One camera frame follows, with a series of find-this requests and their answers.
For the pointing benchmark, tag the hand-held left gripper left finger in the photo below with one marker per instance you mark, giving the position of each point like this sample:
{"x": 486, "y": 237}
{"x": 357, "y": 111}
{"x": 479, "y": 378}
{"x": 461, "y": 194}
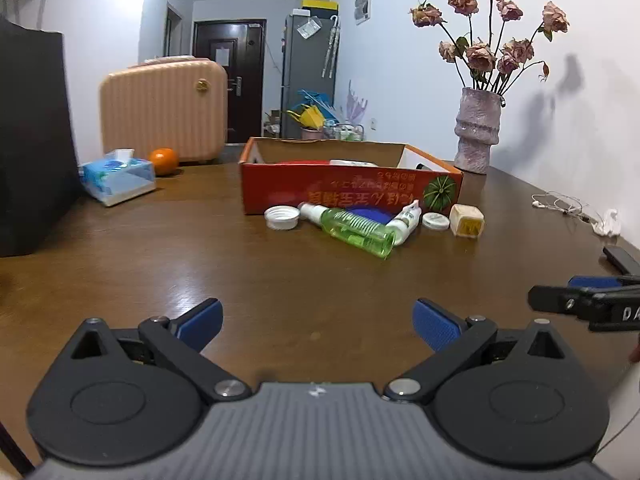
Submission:
{"x": 202, "y": 322}

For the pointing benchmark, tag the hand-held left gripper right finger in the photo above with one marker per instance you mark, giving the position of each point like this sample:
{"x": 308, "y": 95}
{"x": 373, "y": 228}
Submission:
{"x": 437, "y": 325}

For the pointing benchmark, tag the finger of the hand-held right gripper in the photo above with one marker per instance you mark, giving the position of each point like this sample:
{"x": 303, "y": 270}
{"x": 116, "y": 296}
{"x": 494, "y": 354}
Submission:
{"x": 592, "y": 281}
{"x": 560, "y": 300}

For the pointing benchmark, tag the red cardboard box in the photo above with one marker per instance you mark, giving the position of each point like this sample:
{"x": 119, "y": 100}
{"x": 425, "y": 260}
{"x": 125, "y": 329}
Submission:
{"x": 310, "y": 190}

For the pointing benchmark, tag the crumpled white tissue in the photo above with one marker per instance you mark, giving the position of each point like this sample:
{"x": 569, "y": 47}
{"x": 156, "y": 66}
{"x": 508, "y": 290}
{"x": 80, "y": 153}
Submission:
{"x": 609, "y": 222}

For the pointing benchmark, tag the white round jar lid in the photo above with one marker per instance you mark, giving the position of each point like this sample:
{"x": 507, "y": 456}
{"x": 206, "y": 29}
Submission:
{"x": 435, "y": 221}

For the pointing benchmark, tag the white tube with green label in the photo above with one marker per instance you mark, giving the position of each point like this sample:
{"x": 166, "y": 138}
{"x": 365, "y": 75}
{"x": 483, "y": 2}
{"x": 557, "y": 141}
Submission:
{"x": 406, "y": 221}

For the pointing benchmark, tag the cream square jar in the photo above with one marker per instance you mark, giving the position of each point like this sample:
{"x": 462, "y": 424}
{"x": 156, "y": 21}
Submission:
{"x": 466, "y": 220}

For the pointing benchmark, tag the green spray bottle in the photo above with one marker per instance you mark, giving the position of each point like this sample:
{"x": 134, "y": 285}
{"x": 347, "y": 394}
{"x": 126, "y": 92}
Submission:
{"x": 355, "y": 227}

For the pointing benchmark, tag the white ribbed screw cap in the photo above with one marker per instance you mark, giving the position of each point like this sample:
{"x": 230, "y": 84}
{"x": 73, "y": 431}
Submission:
{"x": 282, "y": 218}

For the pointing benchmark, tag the orange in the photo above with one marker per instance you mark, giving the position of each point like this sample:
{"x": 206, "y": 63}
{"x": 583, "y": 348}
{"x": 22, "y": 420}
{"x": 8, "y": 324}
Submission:
{"x": 164, "y": 161}

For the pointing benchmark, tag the blue tissue box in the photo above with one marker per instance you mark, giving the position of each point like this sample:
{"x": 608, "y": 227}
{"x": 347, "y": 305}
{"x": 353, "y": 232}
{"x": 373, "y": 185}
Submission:
{"x": 117, "y": 177}

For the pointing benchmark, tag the pink ceramic vase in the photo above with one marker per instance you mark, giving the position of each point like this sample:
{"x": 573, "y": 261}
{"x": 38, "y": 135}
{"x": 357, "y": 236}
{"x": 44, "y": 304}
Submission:
{"x": 475, "y": 130}

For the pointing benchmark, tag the small cart with bottles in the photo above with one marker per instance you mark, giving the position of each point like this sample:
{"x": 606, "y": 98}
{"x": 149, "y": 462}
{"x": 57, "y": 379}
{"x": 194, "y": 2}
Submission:
{"x": 345, "y": 131}

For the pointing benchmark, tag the pink ribbed suitcase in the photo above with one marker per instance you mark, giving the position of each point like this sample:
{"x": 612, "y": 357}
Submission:
{"x": 160, "y": 110}

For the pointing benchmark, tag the pink flower pot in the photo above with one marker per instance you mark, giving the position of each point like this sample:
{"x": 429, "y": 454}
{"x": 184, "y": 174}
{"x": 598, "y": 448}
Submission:
{"x": 312, "y": 134}

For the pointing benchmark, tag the dark brown entrance door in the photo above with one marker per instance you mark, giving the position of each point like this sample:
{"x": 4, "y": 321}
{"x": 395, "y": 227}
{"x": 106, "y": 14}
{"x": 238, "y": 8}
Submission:
{"x": 235, "y": 100}

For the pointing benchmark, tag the yellow watering can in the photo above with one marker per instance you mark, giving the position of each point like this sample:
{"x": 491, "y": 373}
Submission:
{"x": 310, "y": 116}

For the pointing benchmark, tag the blue folding rack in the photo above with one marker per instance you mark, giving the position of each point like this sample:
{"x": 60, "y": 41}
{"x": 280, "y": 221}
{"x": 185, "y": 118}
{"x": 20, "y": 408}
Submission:
{"x": 317, "y": 99}

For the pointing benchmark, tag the dried rose bouquet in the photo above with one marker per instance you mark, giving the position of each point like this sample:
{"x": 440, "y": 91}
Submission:
{"x": 482, "y": 55}

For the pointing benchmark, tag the black paper bag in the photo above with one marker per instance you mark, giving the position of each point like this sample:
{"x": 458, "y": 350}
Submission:
{"x": 30, "y": 135}

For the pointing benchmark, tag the white paper on door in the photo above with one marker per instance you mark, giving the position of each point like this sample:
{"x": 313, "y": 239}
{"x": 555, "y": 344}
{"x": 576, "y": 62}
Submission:
{"x": 222, "y": 57}

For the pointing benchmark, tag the grey refrigerator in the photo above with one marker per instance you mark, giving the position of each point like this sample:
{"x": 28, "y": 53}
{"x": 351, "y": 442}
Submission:
{"x": 307, "y": 70}

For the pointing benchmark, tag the grey side door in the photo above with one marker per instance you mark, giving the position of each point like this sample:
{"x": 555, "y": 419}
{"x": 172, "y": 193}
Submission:
{"x": 172, "y": 30}

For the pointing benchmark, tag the hanging folded umbrella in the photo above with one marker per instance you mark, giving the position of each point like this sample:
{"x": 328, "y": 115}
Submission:
{"x": 331, "y": 47}

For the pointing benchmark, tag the papers on refrigerator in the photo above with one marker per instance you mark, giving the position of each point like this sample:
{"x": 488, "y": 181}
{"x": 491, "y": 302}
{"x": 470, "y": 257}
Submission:
{"x": 309, "y": 28}

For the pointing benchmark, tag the yellow and black box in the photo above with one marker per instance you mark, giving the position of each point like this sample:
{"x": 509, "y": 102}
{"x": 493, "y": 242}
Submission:
{"x": 320, "y": 4}

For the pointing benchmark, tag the purple plant wall sticker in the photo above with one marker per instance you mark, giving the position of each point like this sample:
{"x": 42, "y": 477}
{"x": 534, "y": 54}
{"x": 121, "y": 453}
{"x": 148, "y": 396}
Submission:
{"x": 356, "y": 102}

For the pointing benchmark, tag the framed wall picture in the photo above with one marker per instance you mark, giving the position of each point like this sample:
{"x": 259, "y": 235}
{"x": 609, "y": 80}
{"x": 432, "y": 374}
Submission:
{"x": 363, "y": 4}

